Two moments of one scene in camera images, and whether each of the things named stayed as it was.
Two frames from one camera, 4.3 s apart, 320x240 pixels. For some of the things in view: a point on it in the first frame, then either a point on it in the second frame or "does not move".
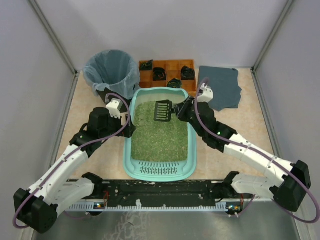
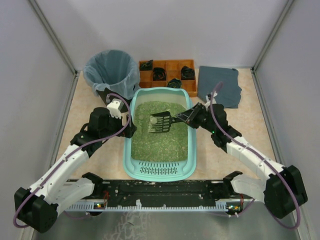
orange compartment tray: [164, 70] does not move
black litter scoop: [163, 109] to [161, 122]
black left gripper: [128, 128] does not move
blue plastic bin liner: [114, 69] does not move
